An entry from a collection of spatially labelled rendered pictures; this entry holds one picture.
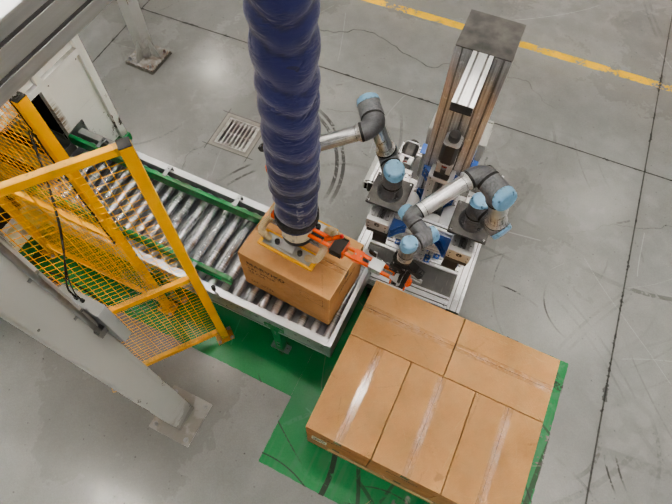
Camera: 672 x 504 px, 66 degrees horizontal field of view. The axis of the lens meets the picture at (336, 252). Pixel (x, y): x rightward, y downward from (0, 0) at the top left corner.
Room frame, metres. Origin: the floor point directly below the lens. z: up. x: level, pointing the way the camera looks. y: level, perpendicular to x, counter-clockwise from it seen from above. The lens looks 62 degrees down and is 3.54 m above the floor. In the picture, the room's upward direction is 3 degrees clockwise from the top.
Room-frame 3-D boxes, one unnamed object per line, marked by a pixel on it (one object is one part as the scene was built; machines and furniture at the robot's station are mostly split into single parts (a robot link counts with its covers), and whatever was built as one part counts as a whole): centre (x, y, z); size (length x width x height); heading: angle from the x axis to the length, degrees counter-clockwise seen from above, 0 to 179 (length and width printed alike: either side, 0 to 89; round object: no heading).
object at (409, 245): (1.10, -0.32, 1.52); 0.09 x 0.08 x 0.11; 123
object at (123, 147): (0.96, 1.09, 1.05); 0.87 x 0.10 x 2.10; 119
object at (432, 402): (0.69, -0.62, 0.34); 1.20 x 1.00 x 0.40; 67
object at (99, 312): (0.68, 0.92, 1.62); 0.20 x 0.05 x 0.30; 67
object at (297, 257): (1.28, 0.25, 1.11); 0.34 x 0.10 x 0.05; 63
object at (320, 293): (1.37, 0.20, 0.75); 0.60 x 0.40 x 0.40; 63
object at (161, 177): (2.07, 1.18, 0.60); 1.60 x 0.10 x 0.09; 67
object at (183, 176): (1.99, 0.83, 0.50); 2.31 x 0.05 x 0.19; 67
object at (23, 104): (1.54, 1.68, 1.05); 1.17 x 0.10 x 2.10; 67
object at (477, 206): (1.54, -0.77, 1.20); 0.13 x 0.12 x 0.14; 33
